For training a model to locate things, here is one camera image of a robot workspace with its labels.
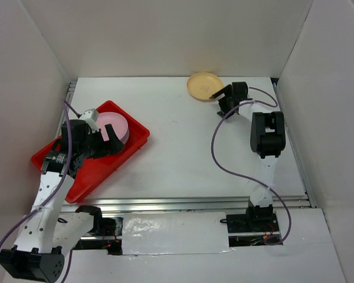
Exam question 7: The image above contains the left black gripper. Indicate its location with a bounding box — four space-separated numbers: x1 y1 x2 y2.
78 123 124 159

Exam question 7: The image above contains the pink plate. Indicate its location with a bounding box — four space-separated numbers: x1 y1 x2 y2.
97 112 129 141

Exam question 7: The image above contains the orange plate back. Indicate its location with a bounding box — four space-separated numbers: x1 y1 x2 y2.
186 72 224 102

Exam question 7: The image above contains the lilac plate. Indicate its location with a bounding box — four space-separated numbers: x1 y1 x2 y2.
120 128 130 144

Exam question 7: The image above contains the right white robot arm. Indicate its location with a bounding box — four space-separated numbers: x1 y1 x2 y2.
210 82 286 231

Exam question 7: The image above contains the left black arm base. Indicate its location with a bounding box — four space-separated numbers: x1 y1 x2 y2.
57 206 123 241

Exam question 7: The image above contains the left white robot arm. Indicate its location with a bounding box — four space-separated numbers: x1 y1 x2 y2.
0 119 124 282

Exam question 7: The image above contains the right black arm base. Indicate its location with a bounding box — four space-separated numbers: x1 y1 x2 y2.
219 200 278 233

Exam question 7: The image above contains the red plastic bin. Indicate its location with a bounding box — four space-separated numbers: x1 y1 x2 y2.
31 101 150 203

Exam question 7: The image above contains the white taped cover panel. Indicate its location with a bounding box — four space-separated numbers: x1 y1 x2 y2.
122 212 230 255

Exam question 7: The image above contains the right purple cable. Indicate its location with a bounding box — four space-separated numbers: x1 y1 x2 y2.
209 86 293 246

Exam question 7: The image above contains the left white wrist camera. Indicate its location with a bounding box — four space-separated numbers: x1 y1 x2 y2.
79 108 100 132

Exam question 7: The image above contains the aluminium front rail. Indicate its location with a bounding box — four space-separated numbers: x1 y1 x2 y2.
61 196 310 213

